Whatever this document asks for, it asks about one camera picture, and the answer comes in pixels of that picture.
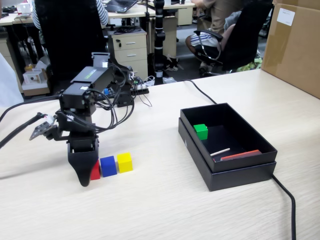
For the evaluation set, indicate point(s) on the clear plastic bag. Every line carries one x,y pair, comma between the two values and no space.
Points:
169,80

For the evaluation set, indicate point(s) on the black open box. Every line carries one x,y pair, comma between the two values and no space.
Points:
237,178

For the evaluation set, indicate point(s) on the small controller circuit board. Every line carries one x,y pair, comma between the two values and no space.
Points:
106,91

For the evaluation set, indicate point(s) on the person in striped shirt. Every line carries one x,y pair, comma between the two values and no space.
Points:
102,12

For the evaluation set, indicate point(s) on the person in striped shorts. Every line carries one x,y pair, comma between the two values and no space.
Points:
220,17

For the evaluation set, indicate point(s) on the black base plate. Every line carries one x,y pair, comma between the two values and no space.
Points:
142,91

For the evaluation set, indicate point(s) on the green wooden cube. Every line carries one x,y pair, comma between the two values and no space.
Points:
200,131

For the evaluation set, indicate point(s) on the red wooden cube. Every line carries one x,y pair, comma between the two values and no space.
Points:
96,173

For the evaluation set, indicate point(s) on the blue wooden cube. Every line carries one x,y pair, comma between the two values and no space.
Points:
108,166

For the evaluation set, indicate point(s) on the pale wooden stick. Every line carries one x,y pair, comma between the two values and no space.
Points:
220,152

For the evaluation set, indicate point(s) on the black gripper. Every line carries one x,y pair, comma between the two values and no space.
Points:
82,125

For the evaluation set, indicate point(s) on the black and white bag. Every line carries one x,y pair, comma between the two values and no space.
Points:
172,63

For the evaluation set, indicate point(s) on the black pole with white rings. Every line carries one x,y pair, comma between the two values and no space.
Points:
159,45

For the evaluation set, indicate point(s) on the small white box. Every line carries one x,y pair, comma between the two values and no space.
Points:
32,78

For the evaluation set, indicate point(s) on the beige drawer cabinet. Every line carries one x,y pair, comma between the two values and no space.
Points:
7,47
132,52
185,16

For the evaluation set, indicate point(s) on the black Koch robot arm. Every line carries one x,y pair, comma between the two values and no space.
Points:
95,77

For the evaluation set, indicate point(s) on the yellow packet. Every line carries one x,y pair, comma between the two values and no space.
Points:
29,67

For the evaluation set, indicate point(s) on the dark open laptop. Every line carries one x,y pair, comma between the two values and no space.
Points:
120,5

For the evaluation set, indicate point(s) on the green patterned fabric bag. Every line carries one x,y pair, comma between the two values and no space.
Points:
250,65

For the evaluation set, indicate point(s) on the yellow wooden cube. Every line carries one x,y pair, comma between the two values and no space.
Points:
124,162

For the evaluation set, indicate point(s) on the person in white shirt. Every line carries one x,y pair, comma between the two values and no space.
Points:
7,85

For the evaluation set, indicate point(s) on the motor driver circuit board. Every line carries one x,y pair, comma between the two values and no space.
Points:
140,85

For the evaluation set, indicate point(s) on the beige office desk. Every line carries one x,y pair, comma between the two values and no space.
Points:
7,20
142,11

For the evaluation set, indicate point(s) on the black cardboard box tray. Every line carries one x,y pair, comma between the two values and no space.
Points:
237,117

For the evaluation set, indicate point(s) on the black armrest office chair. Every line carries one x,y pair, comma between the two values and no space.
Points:
247,37

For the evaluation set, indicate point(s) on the black high-back office chair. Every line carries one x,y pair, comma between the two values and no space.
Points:
70,37

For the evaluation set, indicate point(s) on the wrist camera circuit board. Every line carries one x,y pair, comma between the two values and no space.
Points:
41,130

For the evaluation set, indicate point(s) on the large brown cardboard box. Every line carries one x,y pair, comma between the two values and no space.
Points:
295,50

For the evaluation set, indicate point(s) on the low cardboard carton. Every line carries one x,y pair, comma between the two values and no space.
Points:
35,91

